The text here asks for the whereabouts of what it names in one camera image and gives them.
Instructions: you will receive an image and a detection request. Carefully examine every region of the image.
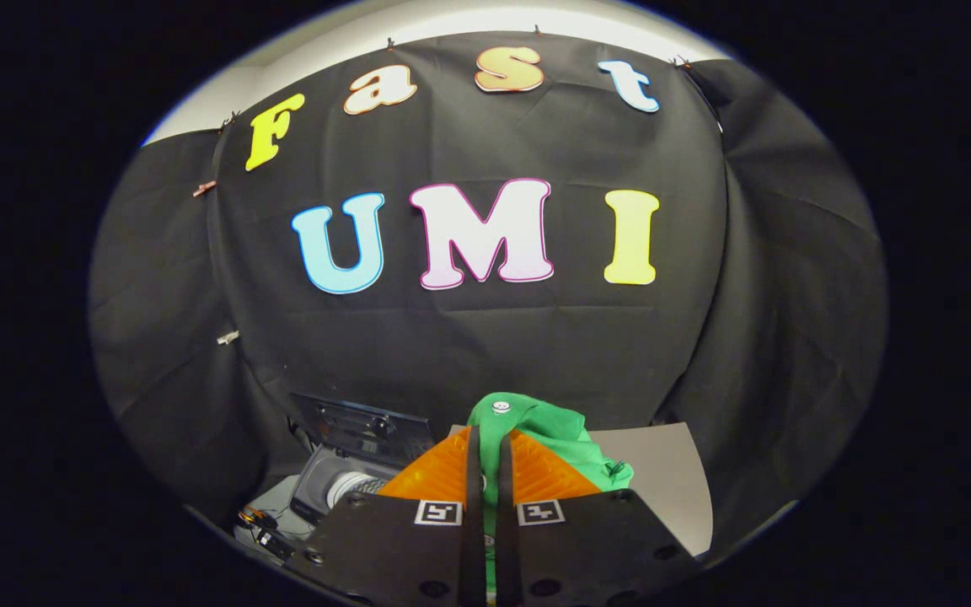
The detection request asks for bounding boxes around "black backdrop cloth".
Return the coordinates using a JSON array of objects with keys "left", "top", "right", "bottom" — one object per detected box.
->
[{"left": 88, "top": 32, "right": 889, "bottom": 557}]

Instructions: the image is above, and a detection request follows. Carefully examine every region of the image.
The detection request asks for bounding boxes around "green polo shirt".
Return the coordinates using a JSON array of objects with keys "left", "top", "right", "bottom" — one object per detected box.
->
[{"left": 465, "top": 392, "right": 636, "bottom": 607}]

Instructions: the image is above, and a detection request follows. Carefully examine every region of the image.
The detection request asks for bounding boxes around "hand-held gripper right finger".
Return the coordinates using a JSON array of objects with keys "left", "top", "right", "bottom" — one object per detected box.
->
[{"left": 497, "top": 429, "right": 700, "bottom": 607}]

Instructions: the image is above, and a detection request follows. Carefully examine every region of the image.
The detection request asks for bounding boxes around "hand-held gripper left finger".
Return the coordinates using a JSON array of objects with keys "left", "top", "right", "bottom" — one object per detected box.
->
[{"left": 286, "top": 425, "right": 487, "bottom": 607}]

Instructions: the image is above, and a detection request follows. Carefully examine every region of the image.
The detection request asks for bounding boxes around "dark washing machine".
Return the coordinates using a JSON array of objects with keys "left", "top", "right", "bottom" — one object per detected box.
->
[{"left": 233, "top": 391, "right": 437, "bottom": 567}]

